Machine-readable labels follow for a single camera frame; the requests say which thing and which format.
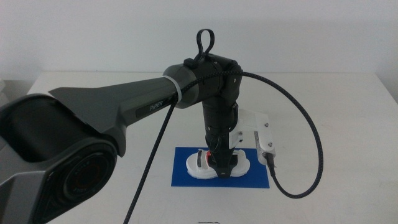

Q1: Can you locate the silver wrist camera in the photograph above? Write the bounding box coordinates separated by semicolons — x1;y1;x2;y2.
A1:
254;130;277;167

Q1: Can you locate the white zip tie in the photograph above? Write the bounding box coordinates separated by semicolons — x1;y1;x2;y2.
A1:
162;74;183;104

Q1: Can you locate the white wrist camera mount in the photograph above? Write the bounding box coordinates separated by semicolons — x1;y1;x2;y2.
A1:
228;108;272;150

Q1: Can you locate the white sandal with striped straps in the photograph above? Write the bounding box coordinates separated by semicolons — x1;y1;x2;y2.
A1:
185;148;251;180

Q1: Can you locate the blue rectangular mat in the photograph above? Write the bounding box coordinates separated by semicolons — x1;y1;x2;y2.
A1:
170;146;271;189

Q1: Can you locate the black braided cable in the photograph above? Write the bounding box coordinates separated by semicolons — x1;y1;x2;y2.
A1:
123;29;325;224

